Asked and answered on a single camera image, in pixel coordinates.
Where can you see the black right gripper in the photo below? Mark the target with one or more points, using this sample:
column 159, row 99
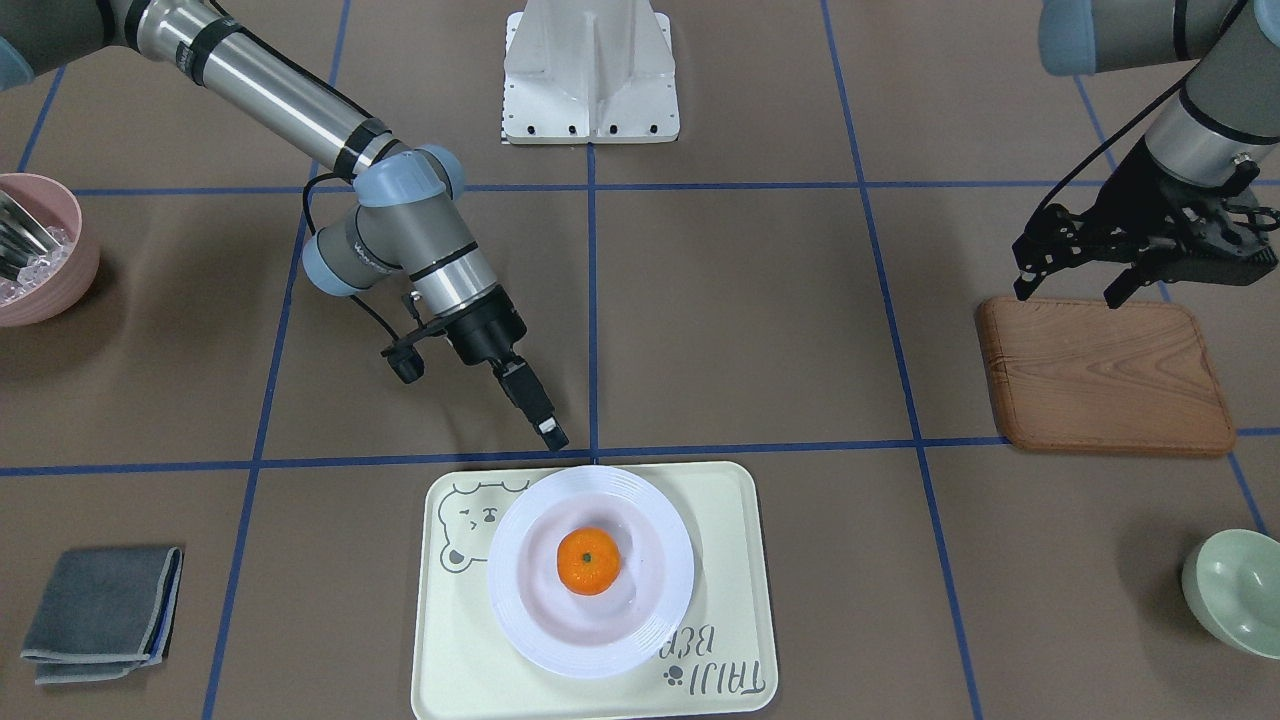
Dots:
column 487, row 333

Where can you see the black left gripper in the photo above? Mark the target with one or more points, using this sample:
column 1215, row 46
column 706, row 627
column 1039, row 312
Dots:
column 1128, row 213

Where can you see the orange fruit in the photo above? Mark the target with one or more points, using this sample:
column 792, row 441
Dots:
column 588, row 561

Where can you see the white round plate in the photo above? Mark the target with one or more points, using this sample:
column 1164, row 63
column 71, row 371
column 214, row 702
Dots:
column 598, row 636

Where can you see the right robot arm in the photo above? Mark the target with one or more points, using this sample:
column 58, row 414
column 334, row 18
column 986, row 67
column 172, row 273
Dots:
column 405, row 220

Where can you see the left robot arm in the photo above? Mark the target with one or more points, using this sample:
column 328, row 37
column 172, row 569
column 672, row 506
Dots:
column 1223, row 108

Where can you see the cream bear serving tray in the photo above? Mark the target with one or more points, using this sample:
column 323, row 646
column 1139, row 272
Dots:
column 721, row 659

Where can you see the wooden cutting board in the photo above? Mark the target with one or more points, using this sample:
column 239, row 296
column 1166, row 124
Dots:
column 1073, row 376

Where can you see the green ceramic bowl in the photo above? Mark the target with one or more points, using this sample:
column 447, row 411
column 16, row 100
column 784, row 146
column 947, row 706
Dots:
column 1230, row 582

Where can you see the folded grey cloth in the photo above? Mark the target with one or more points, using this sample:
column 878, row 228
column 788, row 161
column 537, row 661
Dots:
column 104, row 613

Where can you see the pink bowl with utensils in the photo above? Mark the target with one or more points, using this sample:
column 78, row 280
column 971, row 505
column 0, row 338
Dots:
column 66, row 274

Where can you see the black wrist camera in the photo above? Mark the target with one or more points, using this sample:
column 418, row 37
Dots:
column 401, row 354

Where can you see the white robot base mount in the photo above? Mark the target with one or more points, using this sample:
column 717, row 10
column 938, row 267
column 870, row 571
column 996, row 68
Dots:
column 579, row 72

